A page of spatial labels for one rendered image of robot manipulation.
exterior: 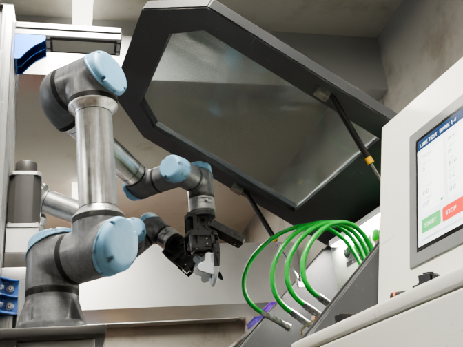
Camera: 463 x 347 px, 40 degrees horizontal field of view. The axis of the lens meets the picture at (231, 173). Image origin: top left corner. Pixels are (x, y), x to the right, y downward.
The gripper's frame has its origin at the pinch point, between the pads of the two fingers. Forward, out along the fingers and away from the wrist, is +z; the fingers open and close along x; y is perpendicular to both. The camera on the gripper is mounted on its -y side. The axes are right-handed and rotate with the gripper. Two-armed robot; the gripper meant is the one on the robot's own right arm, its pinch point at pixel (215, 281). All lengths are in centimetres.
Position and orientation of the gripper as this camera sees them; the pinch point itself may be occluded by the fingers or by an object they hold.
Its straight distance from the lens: 179.3
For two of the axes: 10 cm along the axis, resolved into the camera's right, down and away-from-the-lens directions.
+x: 3.4, -4.2, -8.4
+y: -9.3, -0.6, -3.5
